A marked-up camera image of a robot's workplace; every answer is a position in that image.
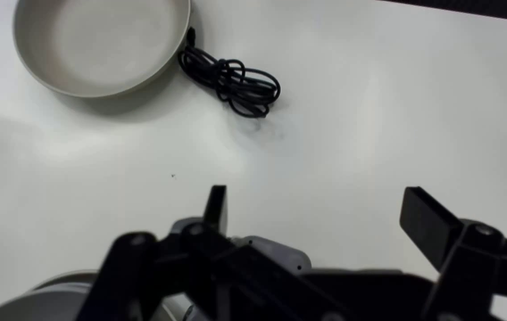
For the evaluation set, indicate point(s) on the grey bowl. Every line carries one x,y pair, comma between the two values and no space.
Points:
39,303

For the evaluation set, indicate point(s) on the large beige bowl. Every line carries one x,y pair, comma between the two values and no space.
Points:
98,41

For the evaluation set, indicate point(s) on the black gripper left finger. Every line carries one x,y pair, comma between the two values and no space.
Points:
216,206

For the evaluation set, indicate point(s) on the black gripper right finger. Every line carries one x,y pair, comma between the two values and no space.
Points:
432,228

